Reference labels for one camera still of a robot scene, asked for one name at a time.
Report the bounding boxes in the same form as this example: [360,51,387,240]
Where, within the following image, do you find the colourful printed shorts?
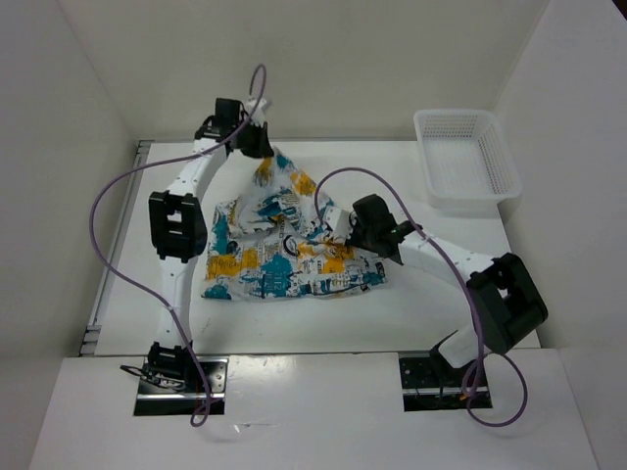
[201,151,386,301]

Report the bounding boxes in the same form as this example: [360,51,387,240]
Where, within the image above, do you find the purple cable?
[313,167,530,429]
[90,63,269,430]

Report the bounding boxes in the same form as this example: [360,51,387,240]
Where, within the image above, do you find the aluminium table edge rail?
[77,140,153,357]

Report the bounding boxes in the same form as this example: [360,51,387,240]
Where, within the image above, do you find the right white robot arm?
[332,195,549,385]

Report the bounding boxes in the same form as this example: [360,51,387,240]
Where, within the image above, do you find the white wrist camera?
[321,207,353,244]
[244,97,271,127]

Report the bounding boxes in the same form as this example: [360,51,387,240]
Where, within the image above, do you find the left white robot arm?
[143,97,273,392]

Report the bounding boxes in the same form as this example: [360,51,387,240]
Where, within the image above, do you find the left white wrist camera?
[244,97,271,127]

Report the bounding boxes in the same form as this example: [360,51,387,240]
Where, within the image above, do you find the white plastic basket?
[413,109,522,212]

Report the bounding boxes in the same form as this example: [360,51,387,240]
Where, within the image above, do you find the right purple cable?
[313,167,530,429]

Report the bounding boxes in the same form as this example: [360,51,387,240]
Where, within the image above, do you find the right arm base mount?
[398,352,468,412]

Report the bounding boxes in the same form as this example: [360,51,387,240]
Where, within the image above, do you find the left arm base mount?
[120,356,229,417]

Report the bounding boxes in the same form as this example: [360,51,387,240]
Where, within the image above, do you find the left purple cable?
[90,63,269,430]

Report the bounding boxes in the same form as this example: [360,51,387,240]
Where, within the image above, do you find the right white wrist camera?
[321,207,353,244]

